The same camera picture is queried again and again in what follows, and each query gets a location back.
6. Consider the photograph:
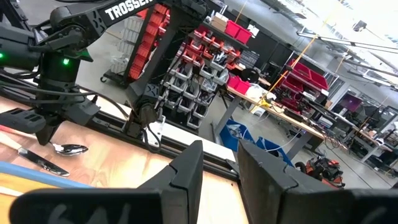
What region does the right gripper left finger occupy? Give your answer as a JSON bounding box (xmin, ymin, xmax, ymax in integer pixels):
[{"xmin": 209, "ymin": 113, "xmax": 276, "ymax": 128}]
[{"xmin": 138, "ymin": 139, "xmax": 205, "ymax": 224}]

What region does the white loose cable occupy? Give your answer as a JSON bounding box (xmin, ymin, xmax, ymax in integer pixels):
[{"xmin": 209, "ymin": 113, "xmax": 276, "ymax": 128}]
[{"xmin": 241, "ymin": 129, "xmax": 305, "ymax": 154}]

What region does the spoon with orange handle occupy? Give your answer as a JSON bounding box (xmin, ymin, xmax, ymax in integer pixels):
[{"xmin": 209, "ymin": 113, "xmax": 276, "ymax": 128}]
[{"xmin": 0, "ymin": 124, "xmax": 90, "ymax": 157}]

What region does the black aluminium table frame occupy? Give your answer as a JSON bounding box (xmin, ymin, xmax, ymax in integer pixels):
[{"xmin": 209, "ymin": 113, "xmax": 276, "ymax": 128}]
[{"xmin": 83, "ymin": 107, "xmax": 240, "ymax": 182}]

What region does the orange and black vacuum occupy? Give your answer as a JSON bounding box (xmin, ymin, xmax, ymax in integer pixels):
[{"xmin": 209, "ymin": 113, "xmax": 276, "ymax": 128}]
[{"xmin": 295, "ymin": 155, "xmax": 346, "ymax": 189}]

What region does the monitor with purple screen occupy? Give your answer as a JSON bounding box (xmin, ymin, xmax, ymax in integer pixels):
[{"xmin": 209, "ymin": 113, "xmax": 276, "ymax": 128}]
[{"xmin": 337, "ymin": 93, "xmax": 364, "ymax": 113}]

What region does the blue plastic storage bin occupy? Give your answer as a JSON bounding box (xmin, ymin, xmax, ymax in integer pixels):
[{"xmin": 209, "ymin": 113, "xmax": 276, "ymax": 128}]
[
  {"xmin": 256, "ymin": 136, "xmax": 295, "ymax": 167},
  {"xmin": 219, "ymin": 119, "xmax": 257, "ymax": 153}
]

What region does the yellow cloth napkin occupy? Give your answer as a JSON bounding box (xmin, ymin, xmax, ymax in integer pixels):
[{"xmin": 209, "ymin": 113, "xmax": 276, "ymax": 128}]
[{"xmin": 0, "ymin": 172, "xmax": 57, "ymax": 224}]

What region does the long wooden workbench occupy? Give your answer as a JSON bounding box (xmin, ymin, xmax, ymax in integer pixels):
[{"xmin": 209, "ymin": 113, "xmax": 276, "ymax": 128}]
[{"xmin": 213, "ymin": 84, "xmax": 328, "ymax": 163}]

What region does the brown cardboard box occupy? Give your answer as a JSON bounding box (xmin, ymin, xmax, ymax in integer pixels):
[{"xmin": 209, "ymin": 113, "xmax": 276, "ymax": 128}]
[{"xmin": 210, "ymin": 12, "xmax": 230, "ymax": 32}]

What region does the yellow hanging cable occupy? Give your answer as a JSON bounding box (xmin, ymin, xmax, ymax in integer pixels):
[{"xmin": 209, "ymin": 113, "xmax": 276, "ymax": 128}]
[{"xmin": 248, "ymin": 33, "xmax": 318, "ymax": 114}]

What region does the rack of red bins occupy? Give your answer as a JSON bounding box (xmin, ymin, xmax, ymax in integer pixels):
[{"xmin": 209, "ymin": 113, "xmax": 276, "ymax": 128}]
[{"xmin": 279, "ymin": 58, "xmax": 331, "ymax": 110}]

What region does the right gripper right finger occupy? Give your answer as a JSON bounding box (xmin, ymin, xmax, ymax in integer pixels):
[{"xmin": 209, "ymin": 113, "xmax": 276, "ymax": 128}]
[{"xmin": 238, "ymin": 139, "xmax": 354, "ymax": 224}]

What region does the shelf rack with small bins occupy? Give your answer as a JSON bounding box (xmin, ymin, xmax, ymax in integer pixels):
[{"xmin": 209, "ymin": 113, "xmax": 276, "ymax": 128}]
[{"xmin": 101, "ymin": 0, "xmax": 253, "ymax": 131}]

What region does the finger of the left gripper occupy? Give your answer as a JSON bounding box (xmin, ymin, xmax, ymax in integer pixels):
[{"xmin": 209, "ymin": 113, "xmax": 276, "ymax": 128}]
[
  {"xmin": 35, "ymin": 129, "xmax": 47, "ymax": 146},
  {"xmin": 46, "ymin": 123, "xmax": 60, "ymax": 141}
]

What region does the red plastic storage bin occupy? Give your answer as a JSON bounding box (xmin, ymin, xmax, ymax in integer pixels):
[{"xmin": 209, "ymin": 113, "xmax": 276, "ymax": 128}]
[
  {"xmin": 235, "ymin": 27, "xmax": 253, "ymax": 45},
  {"xmin": 224, "ymin": 20, "xmax": 243, "ymax": 39}
]

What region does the knife with cream handle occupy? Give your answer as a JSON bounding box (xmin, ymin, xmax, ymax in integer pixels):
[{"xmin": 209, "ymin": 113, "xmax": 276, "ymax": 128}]
[{"xmin": 0, "ymin": 132, "xmax": 71, "ymax": 178}]

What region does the blue plastic serving tray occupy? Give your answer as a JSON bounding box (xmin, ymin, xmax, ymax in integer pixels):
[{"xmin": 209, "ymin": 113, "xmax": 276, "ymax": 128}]
[{"xmin": 0, "ymin": 161, "xmax": 95, "ymax": 189}]

